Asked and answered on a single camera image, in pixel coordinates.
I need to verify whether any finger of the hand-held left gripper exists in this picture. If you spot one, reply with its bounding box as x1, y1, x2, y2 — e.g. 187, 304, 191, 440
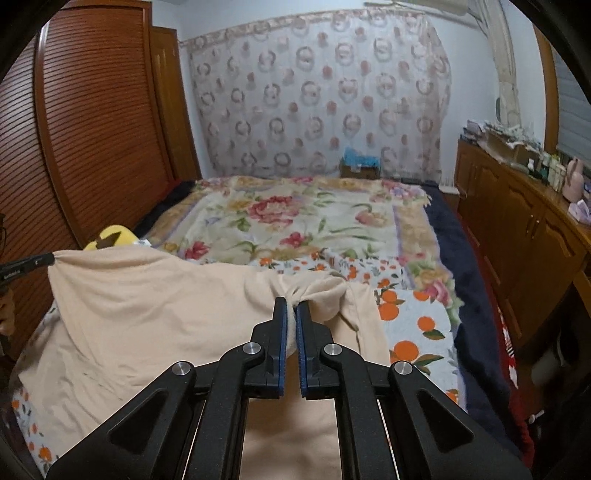
23, 252, 56, 273

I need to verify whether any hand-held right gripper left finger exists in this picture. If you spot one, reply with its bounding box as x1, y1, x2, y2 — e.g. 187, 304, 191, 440
46, 296, 291, 480

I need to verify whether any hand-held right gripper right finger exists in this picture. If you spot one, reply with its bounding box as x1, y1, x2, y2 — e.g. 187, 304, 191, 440
295, 300, 532, 480

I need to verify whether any beige printed t-shirt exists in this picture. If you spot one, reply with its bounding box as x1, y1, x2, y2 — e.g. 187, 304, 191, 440
9, 249, 391, 480

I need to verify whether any person's left hand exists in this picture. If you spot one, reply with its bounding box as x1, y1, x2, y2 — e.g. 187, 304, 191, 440
0, 291, 17, 335

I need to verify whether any yellow plush toy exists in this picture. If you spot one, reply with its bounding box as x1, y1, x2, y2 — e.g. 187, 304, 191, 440
83, 224, 139, 252

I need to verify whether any orange fruit print bedsheet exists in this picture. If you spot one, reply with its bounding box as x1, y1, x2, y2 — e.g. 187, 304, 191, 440
11, 251, 467, 472

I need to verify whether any floral blanket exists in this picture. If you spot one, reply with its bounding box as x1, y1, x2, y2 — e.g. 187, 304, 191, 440
141, 174, 465, 324

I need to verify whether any wooden louvred wardrobe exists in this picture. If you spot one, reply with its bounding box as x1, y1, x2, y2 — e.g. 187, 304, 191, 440
0, 0, 201, 356

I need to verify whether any navy blue blanket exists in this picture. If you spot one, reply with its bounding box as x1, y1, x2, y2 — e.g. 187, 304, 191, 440
131, 179, 527, 444

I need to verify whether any small cardboard box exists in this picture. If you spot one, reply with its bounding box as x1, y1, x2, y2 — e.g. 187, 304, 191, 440
339, 157, 382, 180

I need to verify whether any blue plastic bag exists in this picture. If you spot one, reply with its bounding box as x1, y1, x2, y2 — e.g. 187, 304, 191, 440
344, 147, 380, 167

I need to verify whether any wooden sideboard cabinet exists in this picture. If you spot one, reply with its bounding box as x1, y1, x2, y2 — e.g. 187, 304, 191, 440
455, 138, 591, 352

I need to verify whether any open cardboard box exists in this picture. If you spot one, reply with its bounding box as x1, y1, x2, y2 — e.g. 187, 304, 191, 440
480, 131, 539, 164

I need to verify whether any row of cosmetic bottles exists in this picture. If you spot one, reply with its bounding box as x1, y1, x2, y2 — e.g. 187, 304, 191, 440
526, 152, 568, 192

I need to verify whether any pink rabbit-ear bottle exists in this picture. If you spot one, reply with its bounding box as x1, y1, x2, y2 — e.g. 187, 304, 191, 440
564, 157, 586, 201

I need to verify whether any grey window blind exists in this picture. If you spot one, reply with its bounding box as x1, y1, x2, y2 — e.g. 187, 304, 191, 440
551, 51, 591, 162

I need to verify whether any white wrapped air conditioner pipe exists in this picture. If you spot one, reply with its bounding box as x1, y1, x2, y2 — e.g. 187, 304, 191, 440
480, 0, 520, 125

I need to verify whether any ring patterned sheer curtain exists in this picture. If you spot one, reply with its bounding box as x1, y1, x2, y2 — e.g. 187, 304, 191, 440
182, 11, 452, 182

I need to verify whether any wooden window frame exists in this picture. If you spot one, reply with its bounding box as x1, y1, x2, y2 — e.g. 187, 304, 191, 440
531, 25, 561, 153

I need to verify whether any wall air conditioner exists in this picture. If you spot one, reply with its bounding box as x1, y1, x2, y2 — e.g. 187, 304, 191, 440
364, 0, 483, 17

